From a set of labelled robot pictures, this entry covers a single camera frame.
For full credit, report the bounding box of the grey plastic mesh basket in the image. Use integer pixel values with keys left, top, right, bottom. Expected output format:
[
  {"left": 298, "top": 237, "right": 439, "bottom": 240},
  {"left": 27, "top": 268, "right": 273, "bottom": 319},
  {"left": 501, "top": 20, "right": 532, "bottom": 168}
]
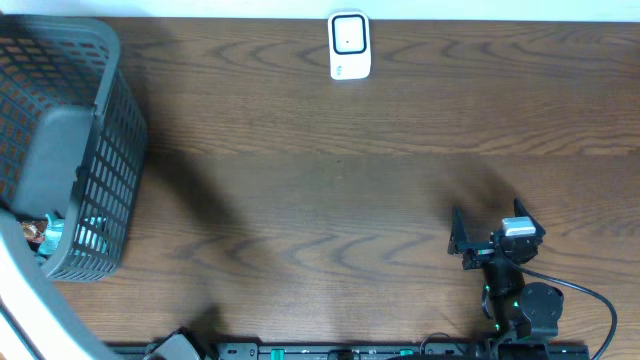
[{"left": 1, "top": 15, "right": 148, "bottom": 282}]

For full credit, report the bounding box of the teal snack packet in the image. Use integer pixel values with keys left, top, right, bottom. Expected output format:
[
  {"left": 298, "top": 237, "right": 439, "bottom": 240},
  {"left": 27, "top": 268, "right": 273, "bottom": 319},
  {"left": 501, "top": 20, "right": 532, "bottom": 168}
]
[{"left": 34, "top": 212, "right": 109, "bottom": 259}]

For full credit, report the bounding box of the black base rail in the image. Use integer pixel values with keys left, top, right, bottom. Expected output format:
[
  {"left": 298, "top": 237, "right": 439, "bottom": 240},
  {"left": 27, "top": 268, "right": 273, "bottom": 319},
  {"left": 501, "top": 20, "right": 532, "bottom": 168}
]
[{"left": 107, "top": 328, "right": 590, "bottom": 360}]

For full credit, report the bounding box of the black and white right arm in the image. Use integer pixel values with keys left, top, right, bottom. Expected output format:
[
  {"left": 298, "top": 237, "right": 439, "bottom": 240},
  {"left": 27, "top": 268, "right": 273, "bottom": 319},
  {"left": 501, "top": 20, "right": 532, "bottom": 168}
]
[{"left": 447, "top": 199, "right": 564, "bottom": 359}]

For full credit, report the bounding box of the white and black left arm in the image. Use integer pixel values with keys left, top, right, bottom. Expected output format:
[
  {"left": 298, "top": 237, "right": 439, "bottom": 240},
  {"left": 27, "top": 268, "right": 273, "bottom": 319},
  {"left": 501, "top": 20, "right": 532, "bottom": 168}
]
[{"left": 1, "top": 211, "right": 119, "bottom": 360}]

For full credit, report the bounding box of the white barcode scanner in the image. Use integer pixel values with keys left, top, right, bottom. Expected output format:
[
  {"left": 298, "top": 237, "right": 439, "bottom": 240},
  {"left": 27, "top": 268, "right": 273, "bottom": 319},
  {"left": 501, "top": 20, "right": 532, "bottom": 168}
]
[{"left": 327, "top": 11, "right": 372, "bottom": 81}]

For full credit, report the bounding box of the orange brown candy bar wrapper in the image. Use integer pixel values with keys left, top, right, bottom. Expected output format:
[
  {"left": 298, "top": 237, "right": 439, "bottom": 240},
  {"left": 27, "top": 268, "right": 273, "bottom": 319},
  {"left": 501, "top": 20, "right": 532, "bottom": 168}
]
[{"left": 21, "top": 220, "right": 48, "bottom": 245}]

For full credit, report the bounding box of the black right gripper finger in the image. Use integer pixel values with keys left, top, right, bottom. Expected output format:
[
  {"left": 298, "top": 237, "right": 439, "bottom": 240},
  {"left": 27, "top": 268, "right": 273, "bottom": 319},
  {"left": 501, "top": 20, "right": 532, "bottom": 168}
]
[
  {"left": 447, "top": 207, "right": 469, "bottom": 255},
  {"left": 513, "top": 198, "right": 543, "bottom": 233}
]

